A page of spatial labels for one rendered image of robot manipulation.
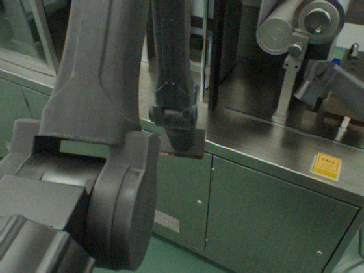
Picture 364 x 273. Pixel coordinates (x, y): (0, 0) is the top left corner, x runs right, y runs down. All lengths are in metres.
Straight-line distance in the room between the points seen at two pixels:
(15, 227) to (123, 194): 0.06
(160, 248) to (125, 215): 1.68
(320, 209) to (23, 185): 1.05
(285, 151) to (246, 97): 0.32
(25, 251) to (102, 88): 0.11
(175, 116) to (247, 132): 0.59
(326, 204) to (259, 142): 0.29
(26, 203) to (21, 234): 0.03
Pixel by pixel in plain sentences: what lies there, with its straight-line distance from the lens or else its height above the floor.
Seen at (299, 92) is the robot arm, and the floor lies 1.11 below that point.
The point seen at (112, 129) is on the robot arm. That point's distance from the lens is 0.22.
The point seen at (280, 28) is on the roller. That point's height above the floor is 1.20.
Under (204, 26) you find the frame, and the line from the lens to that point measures 1.10.
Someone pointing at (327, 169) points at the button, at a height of 0.92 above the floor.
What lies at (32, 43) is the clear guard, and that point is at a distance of 1.55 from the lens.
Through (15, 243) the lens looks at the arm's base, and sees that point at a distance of 0.19.
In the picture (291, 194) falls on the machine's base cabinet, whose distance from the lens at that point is 1.16.
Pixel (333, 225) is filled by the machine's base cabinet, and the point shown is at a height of 0.69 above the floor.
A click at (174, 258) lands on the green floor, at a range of 1.85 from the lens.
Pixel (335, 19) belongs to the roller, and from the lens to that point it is 1.10.
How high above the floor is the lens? 1.63
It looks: 41 degrees down
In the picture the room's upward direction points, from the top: straight up
